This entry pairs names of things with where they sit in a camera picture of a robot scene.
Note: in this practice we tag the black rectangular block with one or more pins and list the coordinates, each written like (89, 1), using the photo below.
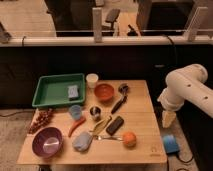
(115, 125)

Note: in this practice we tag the blue grey cloth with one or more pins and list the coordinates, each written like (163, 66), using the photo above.
(82, 142)

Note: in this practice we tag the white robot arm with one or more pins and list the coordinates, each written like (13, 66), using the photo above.
(185, 84)

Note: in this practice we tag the black handled pizza cutter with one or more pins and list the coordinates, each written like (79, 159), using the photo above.
(123, 90)

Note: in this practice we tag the small metal cup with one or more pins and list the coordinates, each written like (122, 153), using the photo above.
(95, 113)

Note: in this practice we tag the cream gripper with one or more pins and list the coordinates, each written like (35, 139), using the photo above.
(167, 118)

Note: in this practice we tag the white horizontal rail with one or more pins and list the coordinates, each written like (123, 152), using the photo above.
(106, 41)

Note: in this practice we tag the white paper cup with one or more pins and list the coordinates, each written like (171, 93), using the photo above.
(92, 80)

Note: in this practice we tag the metal fork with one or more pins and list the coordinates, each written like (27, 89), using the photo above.
(98, 137)

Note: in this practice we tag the orange bowl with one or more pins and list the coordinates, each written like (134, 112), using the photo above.
(104, 92)

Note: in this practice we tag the purple bowl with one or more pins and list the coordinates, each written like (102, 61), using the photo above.
(47, 142)

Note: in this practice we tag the wooden table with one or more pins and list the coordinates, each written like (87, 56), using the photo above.
(139, 117)

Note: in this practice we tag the green plastic tray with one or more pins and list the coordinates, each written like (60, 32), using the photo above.
(52, 91)

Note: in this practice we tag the blue grey sponge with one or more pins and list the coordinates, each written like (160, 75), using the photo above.
(73, 92)

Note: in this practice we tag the blue device on floor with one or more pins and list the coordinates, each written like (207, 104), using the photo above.
(170, 144)

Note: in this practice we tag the orange apple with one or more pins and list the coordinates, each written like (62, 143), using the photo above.
(129, 139)

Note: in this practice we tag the blue plastic cup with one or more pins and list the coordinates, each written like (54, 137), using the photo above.
(75, 112)

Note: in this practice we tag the yellow banana toy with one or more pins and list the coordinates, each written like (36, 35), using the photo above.
(100, 126)

